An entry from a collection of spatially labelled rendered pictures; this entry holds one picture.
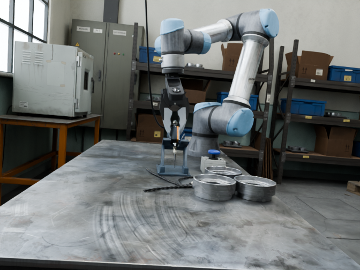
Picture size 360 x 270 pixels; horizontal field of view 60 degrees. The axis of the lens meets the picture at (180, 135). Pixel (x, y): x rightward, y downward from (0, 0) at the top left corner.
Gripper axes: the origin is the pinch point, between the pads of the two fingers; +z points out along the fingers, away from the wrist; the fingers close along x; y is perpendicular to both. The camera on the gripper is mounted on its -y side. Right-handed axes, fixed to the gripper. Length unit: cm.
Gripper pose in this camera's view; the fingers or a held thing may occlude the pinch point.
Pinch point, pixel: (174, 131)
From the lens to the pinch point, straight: 101.2
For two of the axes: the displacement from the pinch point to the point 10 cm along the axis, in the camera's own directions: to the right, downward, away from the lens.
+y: -1.8, -1.1, 9.8
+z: 0.2, 9.9, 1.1
